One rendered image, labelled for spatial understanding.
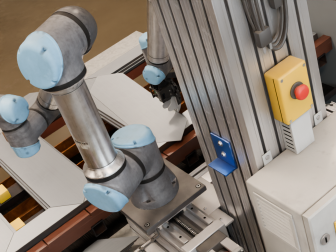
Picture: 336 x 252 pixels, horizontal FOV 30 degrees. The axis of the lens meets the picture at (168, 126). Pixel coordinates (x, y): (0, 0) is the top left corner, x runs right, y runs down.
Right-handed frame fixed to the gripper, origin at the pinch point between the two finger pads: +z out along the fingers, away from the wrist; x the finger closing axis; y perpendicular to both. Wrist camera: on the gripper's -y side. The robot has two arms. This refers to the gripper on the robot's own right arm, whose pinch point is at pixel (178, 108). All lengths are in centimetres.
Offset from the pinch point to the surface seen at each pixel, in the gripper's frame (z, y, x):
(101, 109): 0.9, 18.6, -32.1
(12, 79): 86, -8, -277
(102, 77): 1, 4, -54
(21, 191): 8, 66, -26
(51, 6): 86, -95, -368
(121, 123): 1.1, 19.1, -15.3
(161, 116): 0.8, 6.6, -3.1
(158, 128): 0.7, 12.3, 2.5
